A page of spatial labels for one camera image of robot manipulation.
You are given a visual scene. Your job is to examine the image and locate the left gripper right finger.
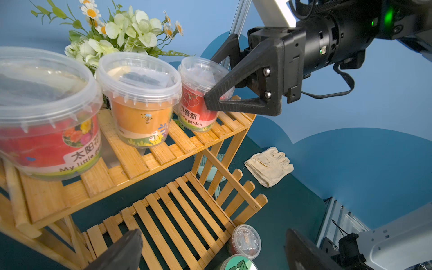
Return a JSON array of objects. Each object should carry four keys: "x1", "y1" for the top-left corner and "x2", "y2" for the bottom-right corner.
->
[{"x1": 285, "y1": 228, "x2": 343, "y2": 270}]

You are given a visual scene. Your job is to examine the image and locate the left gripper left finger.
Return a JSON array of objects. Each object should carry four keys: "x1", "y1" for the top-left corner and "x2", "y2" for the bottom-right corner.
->
[{"x1": 85, "y1": 229, "x2": 143, "y2": 270}]

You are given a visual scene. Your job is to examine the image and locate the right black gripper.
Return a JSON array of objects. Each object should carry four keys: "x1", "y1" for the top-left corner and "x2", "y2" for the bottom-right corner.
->
[{"x1": 204, "y1": 27, "x2": 306, "y2": 116}]

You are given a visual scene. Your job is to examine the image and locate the clear seed cup orange base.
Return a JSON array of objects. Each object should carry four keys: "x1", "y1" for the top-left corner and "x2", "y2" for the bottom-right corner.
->
[{"x1": 95, "y1": 52, "x2": 182, "y2": 149}]

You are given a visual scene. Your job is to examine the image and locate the clear seed cup red base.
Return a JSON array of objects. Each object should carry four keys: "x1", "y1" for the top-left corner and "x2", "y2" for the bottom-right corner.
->
[{"x1": 1, "y1": 47, "x2": 103, "y2": 181}]

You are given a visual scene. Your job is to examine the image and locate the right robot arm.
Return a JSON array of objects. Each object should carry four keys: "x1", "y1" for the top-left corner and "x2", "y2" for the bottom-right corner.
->
[{"x1": 204, "y1": 1, "x2": 432, "y2": 270}]

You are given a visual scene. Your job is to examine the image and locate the wooden slatted shelf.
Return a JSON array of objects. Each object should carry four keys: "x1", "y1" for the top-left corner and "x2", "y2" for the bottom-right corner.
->
[{"x1": 1, "y1": 110, "x2": 268, "y2": 270}]

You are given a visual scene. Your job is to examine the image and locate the jar with green tree lid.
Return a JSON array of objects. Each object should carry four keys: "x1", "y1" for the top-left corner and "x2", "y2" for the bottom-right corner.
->
[{"x1": 213, "y1": 254, "x2": 258, "y2": 270}]

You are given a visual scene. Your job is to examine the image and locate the beige work glove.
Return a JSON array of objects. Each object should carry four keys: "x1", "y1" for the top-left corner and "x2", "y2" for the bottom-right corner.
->
[{"x1": 245, "y1": 147, "x2": 294, "y2": 188}]

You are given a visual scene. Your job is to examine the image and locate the potted white flower bouquet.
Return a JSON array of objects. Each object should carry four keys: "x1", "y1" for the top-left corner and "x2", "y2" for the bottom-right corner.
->
[{"x1": 31, "y1": 1, "x2": 186, "y2": 72}]

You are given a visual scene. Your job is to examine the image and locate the aluminium mounting rail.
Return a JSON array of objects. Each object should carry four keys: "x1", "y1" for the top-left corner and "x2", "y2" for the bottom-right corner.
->
[{"x1": 316, "y1": 197, "x2": 370, "y2": 252}]

